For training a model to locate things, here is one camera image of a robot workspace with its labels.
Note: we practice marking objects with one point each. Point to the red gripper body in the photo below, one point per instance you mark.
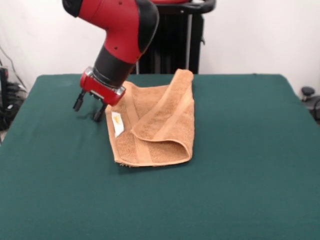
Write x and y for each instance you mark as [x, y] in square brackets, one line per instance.
[100, 90]

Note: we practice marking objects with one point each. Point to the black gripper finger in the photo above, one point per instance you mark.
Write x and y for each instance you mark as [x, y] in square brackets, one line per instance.
[98, 113]
[78, 101]

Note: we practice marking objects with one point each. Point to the tan terry towel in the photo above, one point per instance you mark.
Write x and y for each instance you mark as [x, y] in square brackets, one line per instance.
[162, 120]

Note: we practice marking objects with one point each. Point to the red robot base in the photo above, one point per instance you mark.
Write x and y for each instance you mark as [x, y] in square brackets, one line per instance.
[172, 1]

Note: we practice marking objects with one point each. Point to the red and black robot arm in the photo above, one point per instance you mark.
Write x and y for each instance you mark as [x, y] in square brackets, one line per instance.
[117, 37]

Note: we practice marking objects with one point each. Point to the black power strip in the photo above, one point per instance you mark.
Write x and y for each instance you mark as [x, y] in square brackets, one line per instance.
[15, 93]

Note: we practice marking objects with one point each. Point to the black chair caster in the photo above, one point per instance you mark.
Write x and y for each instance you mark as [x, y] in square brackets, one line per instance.
[308, 91]

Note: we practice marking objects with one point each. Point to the black chair base leg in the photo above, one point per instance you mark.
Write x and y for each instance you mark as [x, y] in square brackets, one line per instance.
[315, 105]

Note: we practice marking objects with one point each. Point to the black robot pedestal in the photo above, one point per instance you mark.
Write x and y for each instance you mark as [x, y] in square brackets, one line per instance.
[180, 37]

